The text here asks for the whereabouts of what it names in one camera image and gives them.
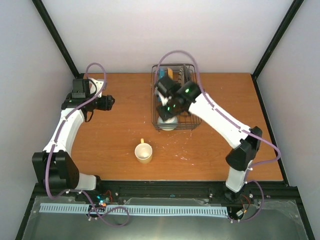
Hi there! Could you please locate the light green ceramic bowl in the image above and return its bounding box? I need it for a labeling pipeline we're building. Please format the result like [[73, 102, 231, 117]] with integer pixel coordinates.
[[157, 116, 178, 131]]

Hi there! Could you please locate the dark wire dish rack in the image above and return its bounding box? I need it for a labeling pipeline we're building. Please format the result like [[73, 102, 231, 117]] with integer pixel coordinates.
[[150, 63, 202, 131]]

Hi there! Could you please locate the black bottom plate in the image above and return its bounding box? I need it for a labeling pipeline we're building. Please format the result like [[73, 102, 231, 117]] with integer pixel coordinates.
[[182, 64, 192, 84]]

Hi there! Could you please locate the orange polka dot plate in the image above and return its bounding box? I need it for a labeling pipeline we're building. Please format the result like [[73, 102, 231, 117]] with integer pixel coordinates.
[[167, 67, 174, 79]]

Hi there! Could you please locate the teal polka dot plate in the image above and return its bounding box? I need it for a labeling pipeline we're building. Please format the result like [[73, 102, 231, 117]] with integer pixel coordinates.
[[157, 67, 166, 79]]

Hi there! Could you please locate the cream yellow mug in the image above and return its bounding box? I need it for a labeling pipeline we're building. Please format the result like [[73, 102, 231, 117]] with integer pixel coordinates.
[[134, 138, 153, 164]]

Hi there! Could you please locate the white blue striped plate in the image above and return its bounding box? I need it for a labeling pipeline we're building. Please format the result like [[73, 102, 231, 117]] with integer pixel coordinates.
[[177, 66, 185, 86]]

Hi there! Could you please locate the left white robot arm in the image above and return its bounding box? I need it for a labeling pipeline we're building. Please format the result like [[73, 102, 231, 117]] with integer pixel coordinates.
[[31, 78, 115, 202]]

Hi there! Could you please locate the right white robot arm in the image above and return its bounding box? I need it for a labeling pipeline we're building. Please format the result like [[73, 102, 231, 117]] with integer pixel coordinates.
[[154, 75, 263, 201]]

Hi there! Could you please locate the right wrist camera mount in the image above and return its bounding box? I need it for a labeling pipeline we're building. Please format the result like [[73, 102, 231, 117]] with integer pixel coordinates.
[[155, 90, 172, 106]]

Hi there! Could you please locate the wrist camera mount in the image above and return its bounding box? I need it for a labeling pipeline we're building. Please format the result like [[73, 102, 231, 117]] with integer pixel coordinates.
[[89, 77, 107, 98], [155, 90, 172, 106]]

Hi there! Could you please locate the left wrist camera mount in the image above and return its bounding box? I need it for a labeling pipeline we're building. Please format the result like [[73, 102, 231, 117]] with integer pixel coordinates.
[[89, 77, 107, 98]]

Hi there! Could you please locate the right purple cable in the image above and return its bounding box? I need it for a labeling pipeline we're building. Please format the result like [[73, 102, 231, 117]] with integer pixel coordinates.
[[154, 50, 282, 223]]

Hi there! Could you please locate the left black frame post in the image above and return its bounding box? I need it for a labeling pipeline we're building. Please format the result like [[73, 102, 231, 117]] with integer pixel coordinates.
[[32, 0, 83, 78]]

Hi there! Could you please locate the black frame post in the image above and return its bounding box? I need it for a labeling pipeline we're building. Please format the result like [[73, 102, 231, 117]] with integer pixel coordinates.
[[32, 0, 83, 78], [251, 0, 305, 78]]

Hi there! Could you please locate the black aluminium frame base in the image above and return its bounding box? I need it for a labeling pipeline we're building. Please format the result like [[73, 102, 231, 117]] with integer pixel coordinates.
[[16, 180, 315, 240]]

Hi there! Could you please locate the light blue slotted cable duct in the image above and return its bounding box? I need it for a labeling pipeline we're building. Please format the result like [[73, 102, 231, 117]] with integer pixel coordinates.
[[38, 203, 228, 218]]

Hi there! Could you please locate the right black frame post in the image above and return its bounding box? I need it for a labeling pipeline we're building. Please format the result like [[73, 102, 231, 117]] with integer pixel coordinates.
[[251, 0, 305, 78]]

